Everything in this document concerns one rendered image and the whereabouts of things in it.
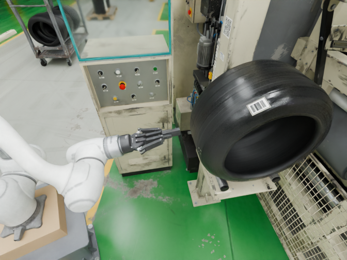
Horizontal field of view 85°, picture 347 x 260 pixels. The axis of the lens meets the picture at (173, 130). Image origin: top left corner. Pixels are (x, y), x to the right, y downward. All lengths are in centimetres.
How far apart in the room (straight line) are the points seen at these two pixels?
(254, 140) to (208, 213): 96
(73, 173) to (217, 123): 50
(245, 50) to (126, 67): 73
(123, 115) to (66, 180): 90
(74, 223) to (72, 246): 12
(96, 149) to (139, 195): 130
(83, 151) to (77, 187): 15
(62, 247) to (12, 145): 71
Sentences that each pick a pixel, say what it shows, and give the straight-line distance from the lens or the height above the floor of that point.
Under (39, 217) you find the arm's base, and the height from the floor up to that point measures 77.
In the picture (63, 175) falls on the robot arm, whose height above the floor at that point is 127.
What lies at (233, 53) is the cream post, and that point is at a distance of 95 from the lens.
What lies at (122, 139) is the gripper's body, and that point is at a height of 123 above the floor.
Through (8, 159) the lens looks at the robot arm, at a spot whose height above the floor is 104.
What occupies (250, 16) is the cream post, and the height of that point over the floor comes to 157.
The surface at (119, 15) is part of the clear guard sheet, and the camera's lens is 120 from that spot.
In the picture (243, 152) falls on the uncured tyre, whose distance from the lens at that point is 118.
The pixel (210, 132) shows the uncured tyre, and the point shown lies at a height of 127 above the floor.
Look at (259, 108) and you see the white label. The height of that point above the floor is 140.
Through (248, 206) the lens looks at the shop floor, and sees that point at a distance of 206.
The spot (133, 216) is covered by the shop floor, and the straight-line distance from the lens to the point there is 193.
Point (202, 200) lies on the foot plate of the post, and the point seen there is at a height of 1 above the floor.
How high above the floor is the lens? 178
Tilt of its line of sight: 45 degrees down
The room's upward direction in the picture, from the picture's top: straight up
